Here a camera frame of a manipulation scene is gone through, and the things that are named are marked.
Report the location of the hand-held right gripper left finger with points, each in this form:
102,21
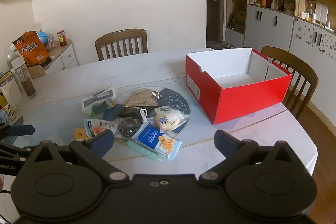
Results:
103,142

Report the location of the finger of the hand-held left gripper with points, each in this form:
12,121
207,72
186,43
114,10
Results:
20,130

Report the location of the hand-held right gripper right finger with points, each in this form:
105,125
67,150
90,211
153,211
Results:
224,142

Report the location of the dark green snack packet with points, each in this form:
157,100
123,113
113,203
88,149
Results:
131,111

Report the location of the white green snack packet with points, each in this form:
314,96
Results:
98,100

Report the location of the red cardboard box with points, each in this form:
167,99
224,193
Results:
244,102

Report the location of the brown paper foil snack packet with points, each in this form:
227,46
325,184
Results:
140,101

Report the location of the white marble desktop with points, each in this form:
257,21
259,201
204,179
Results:
65,82

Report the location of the white packet with orange picture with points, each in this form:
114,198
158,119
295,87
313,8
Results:
95,127

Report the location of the yellow plastic item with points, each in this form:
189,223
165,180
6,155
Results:
80,134

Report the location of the clear bag with black contents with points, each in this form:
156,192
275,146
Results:
126,128

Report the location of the dark blue pouch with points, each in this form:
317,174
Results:
113,112

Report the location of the white kettle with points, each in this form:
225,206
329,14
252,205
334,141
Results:
10,92

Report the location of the mint green tube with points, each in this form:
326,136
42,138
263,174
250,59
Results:
143,151

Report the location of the clear water bottle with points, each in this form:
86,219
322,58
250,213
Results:
26,82

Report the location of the blue white cracker packet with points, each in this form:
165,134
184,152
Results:
152,138

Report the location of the bread in clear packet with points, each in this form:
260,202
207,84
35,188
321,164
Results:
166,120

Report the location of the round turntable with blue pattern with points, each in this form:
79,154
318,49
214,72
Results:
174,104

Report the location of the orange snack bag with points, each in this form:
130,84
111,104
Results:
31,49

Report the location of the white side cabinet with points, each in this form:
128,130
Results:
65,56

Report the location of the small clear jar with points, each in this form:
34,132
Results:
51,40

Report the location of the blue globe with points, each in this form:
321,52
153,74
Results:
42,36

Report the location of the red door mat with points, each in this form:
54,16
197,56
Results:
214,45

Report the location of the jar with red lid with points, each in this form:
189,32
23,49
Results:
62,39

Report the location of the brown wooden chair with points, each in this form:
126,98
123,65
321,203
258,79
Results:
120,36
302,74

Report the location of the tall cardboard box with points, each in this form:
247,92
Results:
240,21

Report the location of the dark door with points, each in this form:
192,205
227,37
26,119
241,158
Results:
214,16

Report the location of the black cat figurine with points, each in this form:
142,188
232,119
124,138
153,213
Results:
283,3

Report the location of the tall glass jar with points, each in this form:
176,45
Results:
310,7

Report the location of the white rounded panel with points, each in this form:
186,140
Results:
325,14
318,12

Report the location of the grey and wood wall cabinet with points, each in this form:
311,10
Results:
267,27

